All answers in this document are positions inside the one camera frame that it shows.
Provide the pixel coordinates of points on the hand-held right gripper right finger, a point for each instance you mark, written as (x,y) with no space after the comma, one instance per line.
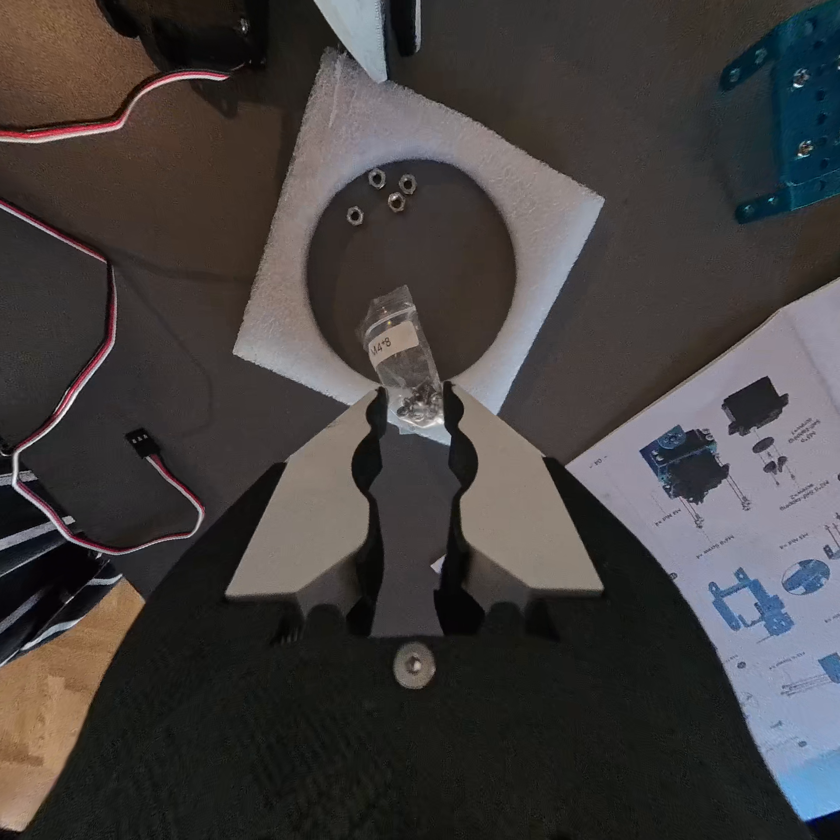
(525,525)

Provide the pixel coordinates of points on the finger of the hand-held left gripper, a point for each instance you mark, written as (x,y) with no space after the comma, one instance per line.
(358,26)
(407,26)

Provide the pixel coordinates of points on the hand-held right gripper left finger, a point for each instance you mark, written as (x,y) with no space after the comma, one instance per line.
(308,525)

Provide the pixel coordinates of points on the clear bag of short screws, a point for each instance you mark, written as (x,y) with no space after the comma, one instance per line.
(394,341)

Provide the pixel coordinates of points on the blue metal bracket assembly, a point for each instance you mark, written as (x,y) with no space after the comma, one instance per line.
(800,131)

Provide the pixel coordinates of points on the dark desk with wooden edge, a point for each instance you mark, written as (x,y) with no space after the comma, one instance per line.
(656,229)

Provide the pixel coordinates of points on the silver hex nut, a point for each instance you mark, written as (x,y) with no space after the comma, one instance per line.
(355,214)
(396,202)
(408,184)
(376,177)

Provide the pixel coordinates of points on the white foam square with hole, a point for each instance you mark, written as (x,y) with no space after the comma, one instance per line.
(525,216)

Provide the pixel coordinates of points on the open instruction booklet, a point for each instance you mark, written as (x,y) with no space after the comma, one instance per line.
(754,492)

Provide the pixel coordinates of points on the person's striped black shirt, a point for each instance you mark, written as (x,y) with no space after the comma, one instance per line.
(39,590)

